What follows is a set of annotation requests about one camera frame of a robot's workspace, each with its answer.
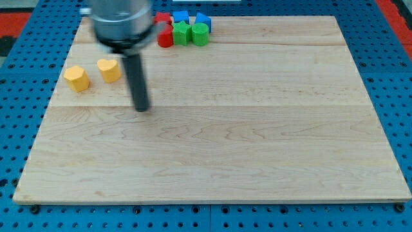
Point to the light wooden board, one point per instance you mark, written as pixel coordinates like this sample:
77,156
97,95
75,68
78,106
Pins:
272,111

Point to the yellow hexagon block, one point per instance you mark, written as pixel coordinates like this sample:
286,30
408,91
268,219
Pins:
77,78

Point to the blue square block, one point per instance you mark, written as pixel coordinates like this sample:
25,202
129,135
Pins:
181,16

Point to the yellow heart block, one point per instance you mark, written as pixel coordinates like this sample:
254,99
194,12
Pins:
109,70

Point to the red circle block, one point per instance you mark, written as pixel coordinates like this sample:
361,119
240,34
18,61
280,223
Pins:
165,37

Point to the green star block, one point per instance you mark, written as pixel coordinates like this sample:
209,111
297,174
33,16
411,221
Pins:
182,33

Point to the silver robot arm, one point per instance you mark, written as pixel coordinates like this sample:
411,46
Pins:
126,27

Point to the blue pentagon block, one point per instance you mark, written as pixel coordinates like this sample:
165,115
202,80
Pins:
202,18

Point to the red star block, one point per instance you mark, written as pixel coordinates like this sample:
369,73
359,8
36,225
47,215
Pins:
162,17

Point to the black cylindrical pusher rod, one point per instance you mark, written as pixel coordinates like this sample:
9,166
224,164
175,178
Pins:
136,81

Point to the green circle block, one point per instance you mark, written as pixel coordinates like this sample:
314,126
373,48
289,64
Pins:
200,34

